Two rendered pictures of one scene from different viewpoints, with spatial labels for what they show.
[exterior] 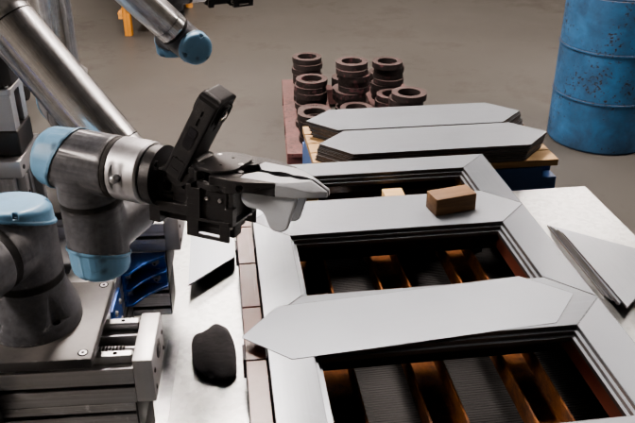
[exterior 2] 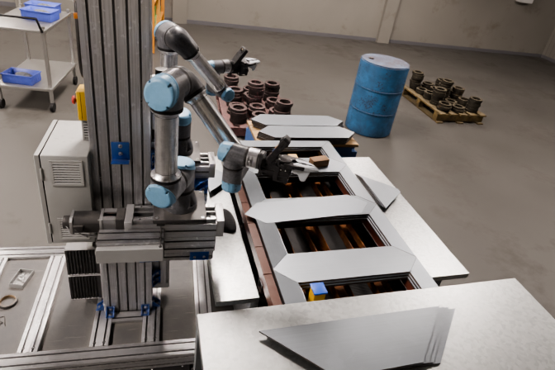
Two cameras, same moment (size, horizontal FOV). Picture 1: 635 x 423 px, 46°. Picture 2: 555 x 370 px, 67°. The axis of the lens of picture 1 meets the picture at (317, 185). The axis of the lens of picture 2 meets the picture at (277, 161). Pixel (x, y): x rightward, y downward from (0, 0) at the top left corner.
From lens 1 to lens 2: 76 cm
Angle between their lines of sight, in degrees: 11
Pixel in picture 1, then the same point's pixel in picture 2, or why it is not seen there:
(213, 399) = (229, 238)
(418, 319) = (310, 210)
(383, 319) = (297, 209)
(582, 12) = (367, 70)
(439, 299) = (318, 202)
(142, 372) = (220, 225)
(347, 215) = not seen: hidden behind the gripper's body
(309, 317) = (269, 207)
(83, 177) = (238, 159)
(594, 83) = (369, 104)
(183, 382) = not seen: hidden behind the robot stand
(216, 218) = (282, 176)
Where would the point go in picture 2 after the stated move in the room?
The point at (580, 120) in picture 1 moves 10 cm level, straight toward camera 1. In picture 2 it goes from (361, 120) to (361, 123)
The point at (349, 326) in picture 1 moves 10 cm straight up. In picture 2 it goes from (285, 211) to (288, 196)
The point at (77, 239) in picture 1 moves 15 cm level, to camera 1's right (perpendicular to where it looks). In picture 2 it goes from (229, 178) to (269, 181)
